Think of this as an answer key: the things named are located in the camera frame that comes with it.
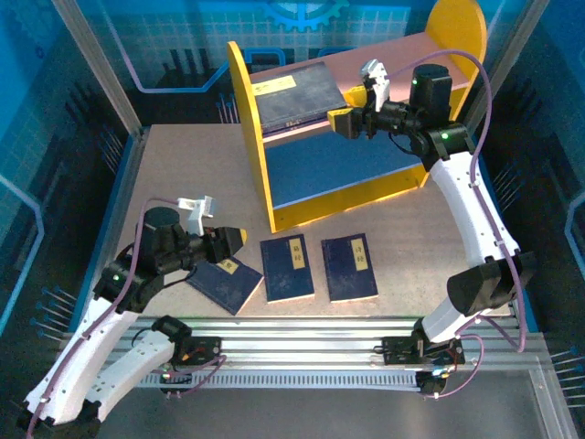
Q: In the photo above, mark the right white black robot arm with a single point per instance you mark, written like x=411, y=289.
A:
x=471, y=215

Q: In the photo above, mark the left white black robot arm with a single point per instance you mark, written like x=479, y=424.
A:
x=77, y=356

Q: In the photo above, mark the yellow two-tier bookshelf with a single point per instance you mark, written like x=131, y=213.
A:
x=457, y=27

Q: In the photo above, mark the black connector box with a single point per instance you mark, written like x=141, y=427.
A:
x=429, y=385
x=180, y=378

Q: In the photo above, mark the grey steel platform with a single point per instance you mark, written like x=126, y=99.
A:
x=320, y=416

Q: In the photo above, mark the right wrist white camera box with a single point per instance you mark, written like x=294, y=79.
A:
x=377, y=82

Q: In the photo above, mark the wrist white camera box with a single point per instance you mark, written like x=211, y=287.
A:
x=196, y=215
x=377, y=82

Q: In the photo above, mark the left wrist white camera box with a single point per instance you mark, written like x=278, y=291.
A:
x=196, y=215

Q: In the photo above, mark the blue-edged aluminium side rail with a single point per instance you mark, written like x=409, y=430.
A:
x=489, y=192
x=124, y=183

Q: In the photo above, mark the aluminium frame post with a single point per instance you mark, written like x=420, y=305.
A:
x=101, y=68
x=496, y=68

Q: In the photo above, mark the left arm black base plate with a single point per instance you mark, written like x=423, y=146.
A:
x=205, y=350

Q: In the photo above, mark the aluminium mounting rail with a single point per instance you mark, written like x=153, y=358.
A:
x=297, y=338

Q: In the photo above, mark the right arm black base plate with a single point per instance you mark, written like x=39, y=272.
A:
x=397, y=352

